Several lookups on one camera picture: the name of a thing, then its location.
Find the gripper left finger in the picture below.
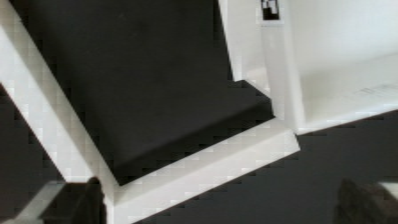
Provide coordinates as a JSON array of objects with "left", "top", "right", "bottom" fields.
[{"left": 11, "top": 177, "right": 107, "bottom": 224}]

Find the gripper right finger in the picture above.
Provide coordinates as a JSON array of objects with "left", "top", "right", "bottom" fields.
[{"left": 334, "top": 179, "right": 398, "bottom": 224}]

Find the white drawer box front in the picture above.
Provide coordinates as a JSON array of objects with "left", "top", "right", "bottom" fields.
[{"left": 0, "top": 0, "right": 301, "bottom": 224}]

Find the white drawer box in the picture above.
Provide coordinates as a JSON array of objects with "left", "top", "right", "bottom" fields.
[
  {"left": 219, "top": 0, "right": 398, "bottom": 134},
  {"left": 0, "top": 0, "right": 301, "bottom": 224}
]

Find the white drawer box rear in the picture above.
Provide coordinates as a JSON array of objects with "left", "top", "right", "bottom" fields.
[{"left": 219, "top": 0, "right": 398, "bottom": 134}]

